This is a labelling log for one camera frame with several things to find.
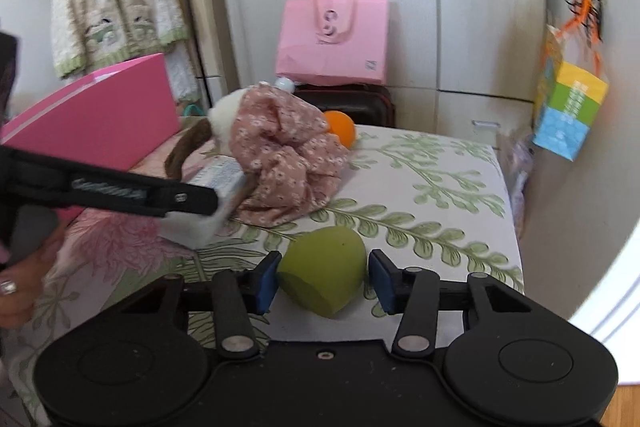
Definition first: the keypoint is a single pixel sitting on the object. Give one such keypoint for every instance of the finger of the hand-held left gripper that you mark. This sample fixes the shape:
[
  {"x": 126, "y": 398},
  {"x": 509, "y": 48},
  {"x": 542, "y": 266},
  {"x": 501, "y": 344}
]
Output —
[{"x": 125, "y": 194}]

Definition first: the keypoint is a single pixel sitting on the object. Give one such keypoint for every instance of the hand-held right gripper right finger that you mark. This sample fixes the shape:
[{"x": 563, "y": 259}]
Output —
[{"x": 382, "y": 283}]

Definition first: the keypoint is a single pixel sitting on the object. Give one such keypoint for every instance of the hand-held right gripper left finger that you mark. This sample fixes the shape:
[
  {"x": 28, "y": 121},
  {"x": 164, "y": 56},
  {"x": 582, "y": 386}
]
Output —
[{"x": 268, "y": 283}]

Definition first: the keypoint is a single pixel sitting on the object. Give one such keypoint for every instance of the green makeup sponge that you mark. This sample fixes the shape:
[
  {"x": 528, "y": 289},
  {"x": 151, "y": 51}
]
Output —
[{"x": 322, "y": 272}]

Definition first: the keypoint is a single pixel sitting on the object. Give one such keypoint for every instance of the pink cardboard box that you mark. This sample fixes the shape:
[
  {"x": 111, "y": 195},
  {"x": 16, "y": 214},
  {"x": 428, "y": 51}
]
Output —
[{"x": 100, "y": 117}]

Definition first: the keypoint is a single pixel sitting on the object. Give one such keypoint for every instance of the white tissue pack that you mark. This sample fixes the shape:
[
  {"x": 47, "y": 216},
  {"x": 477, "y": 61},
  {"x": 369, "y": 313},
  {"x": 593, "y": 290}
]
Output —
[{"x": 205, "y": 229}]

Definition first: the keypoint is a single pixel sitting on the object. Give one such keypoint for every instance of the person's left hand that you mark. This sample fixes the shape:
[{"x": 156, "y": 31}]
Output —
[{"x": 20, "y": 292}]

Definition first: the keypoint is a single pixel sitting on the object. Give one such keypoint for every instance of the white plush toy brown ear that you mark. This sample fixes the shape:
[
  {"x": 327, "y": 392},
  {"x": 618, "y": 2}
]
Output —
[{"x": 222, "y": 117}]

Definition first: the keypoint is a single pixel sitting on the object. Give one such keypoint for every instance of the pink floral scrunchie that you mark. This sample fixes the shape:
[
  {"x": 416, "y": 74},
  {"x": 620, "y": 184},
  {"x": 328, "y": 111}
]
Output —
[{"x": 285, "y": 157}]

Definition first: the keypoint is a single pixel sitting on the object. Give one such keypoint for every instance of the white fuzzy pajama pants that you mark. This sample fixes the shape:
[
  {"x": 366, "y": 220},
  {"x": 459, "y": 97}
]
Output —
[{"x": 180, "y": 72}]

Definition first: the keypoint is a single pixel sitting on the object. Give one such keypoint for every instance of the orange ball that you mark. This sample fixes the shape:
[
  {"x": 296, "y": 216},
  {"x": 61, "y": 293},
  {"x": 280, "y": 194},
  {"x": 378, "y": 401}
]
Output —
[{"x": 342, "y": 129}]

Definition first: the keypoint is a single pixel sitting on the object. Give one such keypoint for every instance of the clear plastic bag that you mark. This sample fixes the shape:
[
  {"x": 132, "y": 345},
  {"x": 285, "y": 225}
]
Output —
[{"x": 520, "y": 177}]

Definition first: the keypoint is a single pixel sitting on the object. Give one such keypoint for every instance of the black suitcase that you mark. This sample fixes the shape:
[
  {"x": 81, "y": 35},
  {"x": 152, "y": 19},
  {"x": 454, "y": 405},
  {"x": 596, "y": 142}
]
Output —
[{"x": 360, "y": 104}]

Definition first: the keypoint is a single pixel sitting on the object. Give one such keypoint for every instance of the white capped bottle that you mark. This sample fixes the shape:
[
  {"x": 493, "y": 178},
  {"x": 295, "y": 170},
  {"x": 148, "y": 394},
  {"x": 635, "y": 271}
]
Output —
[{"x": 284, "y": 84}]

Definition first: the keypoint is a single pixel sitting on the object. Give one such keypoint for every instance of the beige wooden cabinet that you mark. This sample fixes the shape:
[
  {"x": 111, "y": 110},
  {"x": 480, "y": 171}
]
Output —
[{"x": 200, "y": 7}]

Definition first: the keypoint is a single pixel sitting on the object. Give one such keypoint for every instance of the pink tote bag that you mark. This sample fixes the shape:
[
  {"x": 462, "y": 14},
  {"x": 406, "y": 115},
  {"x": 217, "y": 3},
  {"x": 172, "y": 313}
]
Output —
[{"x": 332, "y": 42}]

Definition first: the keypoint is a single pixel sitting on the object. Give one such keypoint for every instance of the colourful block gift bag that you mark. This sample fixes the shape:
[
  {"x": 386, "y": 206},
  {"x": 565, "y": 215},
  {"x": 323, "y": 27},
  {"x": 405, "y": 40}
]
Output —
[{"x": 570, "y": 107}]

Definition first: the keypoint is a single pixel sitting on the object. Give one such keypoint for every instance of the orange hanging ornament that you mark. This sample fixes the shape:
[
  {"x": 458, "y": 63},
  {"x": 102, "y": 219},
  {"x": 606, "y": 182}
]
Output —
[{"x": 587, "y": 7}]

